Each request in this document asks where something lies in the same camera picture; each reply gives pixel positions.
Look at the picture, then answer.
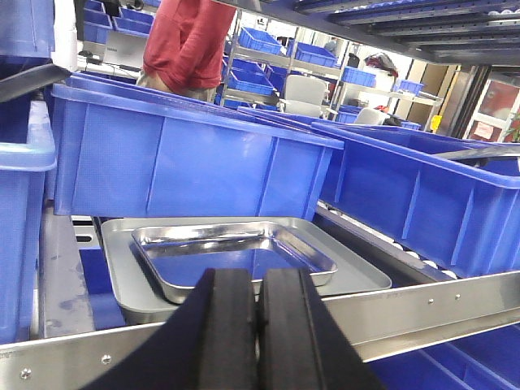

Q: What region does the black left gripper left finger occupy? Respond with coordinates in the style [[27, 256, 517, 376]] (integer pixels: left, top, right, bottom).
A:
[[85, 269, 257, 389]]

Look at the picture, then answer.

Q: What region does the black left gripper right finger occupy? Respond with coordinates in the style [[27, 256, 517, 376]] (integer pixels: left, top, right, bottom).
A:
[[258, 268, 384, 389]]

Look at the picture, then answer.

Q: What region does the small shiny silver tray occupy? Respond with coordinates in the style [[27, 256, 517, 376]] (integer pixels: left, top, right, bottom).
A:
[[132, 220, 338, 304]]

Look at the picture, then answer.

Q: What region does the large grey metal tray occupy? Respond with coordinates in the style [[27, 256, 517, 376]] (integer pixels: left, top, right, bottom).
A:
[[101, 217, 392, 325]]

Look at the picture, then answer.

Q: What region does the blue bin upper right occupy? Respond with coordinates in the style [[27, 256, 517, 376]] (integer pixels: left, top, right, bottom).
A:
[[311, 123, 519, 276]]

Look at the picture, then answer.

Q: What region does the blue bin behind tray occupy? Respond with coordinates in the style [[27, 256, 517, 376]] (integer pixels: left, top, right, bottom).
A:
[[51, 77, 344, 219]]

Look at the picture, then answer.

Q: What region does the white office chair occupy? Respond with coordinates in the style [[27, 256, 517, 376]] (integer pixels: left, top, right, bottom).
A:
[[279, 75, 332, 118]]

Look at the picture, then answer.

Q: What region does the blue bin far left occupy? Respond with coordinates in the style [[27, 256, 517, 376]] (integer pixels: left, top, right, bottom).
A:
[[1, 95, 56, 344]]

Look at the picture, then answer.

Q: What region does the person in red shirt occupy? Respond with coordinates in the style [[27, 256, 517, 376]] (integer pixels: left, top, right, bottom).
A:
[[136, 0, 236, 102]]

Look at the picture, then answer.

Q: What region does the background shelving with bins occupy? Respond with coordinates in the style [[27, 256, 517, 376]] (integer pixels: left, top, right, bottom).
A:
[[218, 11, 443, 118]]

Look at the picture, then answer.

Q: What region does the stainless steel shelf front rail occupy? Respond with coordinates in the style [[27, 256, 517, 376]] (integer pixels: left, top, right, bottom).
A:
[[1, 271, 519, 389]]

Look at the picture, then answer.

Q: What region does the black roller track rail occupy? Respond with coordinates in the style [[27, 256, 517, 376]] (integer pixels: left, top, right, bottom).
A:
[[313, 207, 453, 287]]

